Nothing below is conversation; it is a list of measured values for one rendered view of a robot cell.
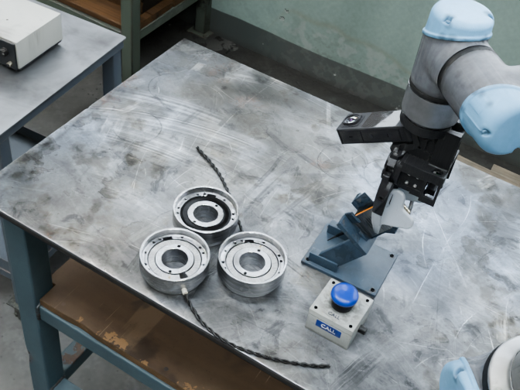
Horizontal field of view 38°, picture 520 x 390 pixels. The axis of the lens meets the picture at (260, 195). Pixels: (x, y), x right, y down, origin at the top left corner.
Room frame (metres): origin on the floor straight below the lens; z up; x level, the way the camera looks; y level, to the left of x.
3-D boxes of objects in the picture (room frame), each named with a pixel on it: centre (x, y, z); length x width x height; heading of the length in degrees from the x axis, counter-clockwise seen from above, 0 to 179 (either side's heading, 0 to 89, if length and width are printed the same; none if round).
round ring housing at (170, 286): (0.73, 0.11, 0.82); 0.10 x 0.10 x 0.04
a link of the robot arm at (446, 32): (0.79, -0.20, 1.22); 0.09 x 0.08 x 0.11; 21
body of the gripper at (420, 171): (0.79, -0.21, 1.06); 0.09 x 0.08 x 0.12; 68
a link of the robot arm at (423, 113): (0.80, -0.20, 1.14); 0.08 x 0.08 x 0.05
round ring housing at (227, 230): (0.84, 0.08, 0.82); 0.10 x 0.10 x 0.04
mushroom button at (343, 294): (0.68, -0.14, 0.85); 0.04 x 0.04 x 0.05
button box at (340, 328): (0.68, -0.15, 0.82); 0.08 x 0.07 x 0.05; 65
